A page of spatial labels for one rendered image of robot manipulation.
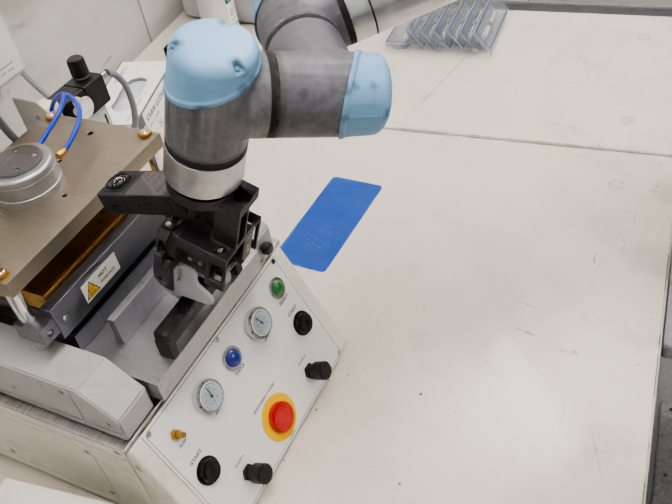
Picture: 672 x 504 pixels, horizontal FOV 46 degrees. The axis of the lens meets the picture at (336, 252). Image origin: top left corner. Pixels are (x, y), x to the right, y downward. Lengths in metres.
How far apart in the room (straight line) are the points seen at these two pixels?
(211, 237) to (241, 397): 0.27
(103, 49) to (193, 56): 1.20
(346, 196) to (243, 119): 0.74
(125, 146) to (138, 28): 0.98
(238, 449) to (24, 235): 0.35
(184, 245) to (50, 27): 0.98
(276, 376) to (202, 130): 0.45
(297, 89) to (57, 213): 0.35
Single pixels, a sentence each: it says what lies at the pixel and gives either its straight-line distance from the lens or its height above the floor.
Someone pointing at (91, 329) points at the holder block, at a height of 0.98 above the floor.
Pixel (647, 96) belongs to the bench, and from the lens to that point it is 1.62.
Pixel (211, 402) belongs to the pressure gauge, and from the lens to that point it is 0.94.
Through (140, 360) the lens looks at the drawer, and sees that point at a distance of 0.90.
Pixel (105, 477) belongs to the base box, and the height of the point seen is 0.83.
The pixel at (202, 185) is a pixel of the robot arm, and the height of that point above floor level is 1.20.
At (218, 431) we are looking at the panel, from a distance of 0.96.
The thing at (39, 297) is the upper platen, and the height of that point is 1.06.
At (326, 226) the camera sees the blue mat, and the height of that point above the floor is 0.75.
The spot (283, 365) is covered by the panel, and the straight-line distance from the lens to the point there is 1.04.
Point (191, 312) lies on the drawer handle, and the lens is 0.89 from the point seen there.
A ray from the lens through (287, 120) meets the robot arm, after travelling 0.67.
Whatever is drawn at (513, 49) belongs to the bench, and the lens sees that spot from 1.76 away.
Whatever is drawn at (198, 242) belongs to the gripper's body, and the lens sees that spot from 0.78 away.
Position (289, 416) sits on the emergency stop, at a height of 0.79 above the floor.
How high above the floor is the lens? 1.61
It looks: 42 degrees down
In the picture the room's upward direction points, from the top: 10 degrees counter-clockwise
